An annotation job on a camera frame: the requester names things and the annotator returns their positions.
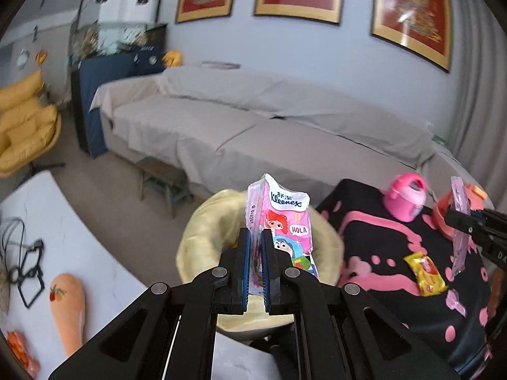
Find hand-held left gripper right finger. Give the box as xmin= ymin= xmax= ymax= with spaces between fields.
xmin=259 ymin=229 xmax=460 ymax=380

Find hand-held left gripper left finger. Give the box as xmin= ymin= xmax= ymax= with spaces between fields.
xmin=48 ymin=227 xmax=253 ymax=380

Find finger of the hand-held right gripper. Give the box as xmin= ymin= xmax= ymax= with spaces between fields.
xmin=445 ymin=208 xmax=492 ymax=248
xmin=469 ymin=210 xmax=507 ymax=226

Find pink purple snack wrapper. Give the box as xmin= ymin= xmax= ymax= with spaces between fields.
xmin=449 ymin=176 xmax=473 ymax=282

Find pink cartoon tissue packet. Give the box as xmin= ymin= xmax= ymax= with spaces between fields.
xmin=246 ymin=173 xmax=320 ymax=298

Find orange bowl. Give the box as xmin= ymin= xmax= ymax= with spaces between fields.
xmin=431 ymin=187 xmax=487 ymax=243

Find pink toy rice cooker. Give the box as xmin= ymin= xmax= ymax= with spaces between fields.
xmin=382 ymin=172 xmax=429 ymax=223

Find yellow candy packet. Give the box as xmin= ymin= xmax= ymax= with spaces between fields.
xmin=403 ymin=252 xmax=448 ymax=298

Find black pink patterned cloth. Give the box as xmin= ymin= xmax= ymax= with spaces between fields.
xmin=312 ymin=178 xmax=500 ymax=380

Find small wooden stool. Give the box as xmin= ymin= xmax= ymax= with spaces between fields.
xmin=136 ymin=157 xmax=195 ymax=219

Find grey covered sofa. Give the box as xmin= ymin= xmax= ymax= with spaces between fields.
xmin=90 ymin=65 xmax=476 ymax=203

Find peach paddle-shaped object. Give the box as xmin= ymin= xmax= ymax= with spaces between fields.
xmin=49 ymin=273 xmax=87 ymax=358

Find yellow plush toy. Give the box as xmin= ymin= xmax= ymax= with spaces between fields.
xmin=162 ymin=49 xmax=184 ymax=68

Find dark blue bag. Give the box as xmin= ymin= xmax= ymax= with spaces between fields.
xmin=132 ymin=43 xmax=165 ymax=75

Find orange snack packet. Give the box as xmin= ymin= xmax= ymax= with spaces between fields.
xmin=5 ymin=329 xmax=41 ymax=379

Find yellow leather armchair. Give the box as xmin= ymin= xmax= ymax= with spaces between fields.
xmin=0 ymin=69 xmax=66 ymax=179

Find glass fish tank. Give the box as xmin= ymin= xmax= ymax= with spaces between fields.
xmin=69 ymin=0 xmax=169 ymax=67

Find black cable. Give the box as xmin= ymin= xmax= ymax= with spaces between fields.
xmin=0 ymin=217 xmax=47 ymax=310

